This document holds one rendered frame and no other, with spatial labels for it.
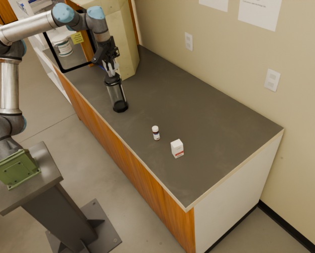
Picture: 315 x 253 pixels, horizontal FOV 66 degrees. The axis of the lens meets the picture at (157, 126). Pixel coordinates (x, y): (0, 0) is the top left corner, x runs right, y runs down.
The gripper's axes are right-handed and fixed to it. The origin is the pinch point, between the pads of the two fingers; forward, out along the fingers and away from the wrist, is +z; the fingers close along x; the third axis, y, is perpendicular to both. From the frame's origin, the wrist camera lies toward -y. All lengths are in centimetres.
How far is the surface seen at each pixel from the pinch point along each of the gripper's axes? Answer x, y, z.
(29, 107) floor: 206, -1, 121
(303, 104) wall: -94, 37, 9
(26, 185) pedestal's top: 0, -70, 26
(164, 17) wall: 10, 64, -5
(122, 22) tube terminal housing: 18.0, 32.2, -13.3
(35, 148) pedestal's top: 19, -53, 26
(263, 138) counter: -84, 22, 26
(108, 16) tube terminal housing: 20.1, 24.0, -19.6
